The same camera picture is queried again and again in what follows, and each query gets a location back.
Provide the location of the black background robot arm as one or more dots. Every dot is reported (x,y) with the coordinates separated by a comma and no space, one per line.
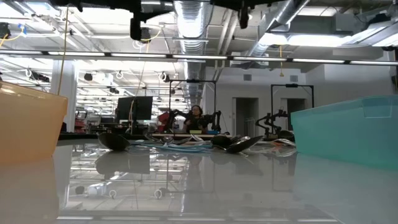
(214,121)
(270,123)
(175,119)

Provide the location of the long ceiling light bar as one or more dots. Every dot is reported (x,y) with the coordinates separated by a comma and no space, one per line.
(199,57)

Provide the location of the black computer monitor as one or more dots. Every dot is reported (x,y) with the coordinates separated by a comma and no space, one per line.
(136,109)

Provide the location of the red background machine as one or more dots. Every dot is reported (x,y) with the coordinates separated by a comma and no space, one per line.
(163,119)

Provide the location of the white pillar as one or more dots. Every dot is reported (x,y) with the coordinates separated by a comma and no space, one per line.
(70,102)

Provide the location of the person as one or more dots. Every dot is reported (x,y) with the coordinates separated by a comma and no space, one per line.
(196,119)

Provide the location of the background wooden table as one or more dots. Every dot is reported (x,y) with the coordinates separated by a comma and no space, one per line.
(174,135)

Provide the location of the black ceiling box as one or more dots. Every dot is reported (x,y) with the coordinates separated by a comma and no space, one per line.
(4,30)

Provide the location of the orange plastic tray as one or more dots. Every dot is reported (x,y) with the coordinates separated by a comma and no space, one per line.
(28,124)

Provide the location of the teal plastic tray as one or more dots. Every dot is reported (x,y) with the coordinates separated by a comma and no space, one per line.
(342,133)

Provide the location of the white glossy table mat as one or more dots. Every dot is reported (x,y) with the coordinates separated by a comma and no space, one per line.
(199,193)

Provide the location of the grey wall vent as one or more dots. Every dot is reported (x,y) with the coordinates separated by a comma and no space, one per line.
(293,78)
(247,77)

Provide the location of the grey rectangular air duct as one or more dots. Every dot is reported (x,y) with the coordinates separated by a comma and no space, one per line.
(311,23)

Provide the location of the black background station frame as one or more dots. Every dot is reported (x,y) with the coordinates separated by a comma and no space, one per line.
(292,85)
(192,81)

